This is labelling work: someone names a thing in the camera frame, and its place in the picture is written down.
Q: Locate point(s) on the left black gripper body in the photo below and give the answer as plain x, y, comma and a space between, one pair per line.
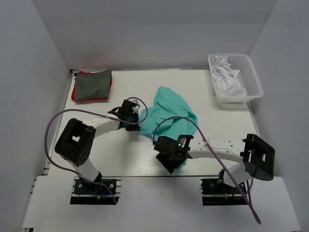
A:
134, 116

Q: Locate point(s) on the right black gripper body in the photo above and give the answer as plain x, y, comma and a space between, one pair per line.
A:
171, 154

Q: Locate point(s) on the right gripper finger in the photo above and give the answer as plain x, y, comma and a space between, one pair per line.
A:
175, 165
166, 161

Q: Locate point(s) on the teal polo shirt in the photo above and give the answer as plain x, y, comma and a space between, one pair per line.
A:
169, 116

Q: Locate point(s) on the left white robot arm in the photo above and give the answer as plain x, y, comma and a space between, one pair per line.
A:
76, 140

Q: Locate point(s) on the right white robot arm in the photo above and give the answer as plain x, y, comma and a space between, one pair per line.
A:
254, 157

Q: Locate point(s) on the folded grey t shirt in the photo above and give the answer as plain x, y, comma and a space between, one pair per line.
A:
93, 84

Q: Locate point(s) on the folded red t shirt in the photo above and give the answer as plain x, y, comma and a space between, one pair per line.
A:
90, 97

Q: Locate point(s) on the crumpled white t shirt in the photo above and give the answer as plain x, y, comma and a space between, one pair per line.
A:
226, 78

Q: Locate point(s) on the white plastic basket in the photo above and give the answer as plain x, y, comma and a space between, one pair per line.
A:
247, 78

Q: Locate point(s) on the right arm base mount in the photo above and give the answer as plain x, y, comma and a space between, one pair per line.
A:
216, 193

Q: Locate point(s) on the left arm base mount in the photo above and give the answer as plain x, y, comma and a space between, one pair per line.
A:
87, 194

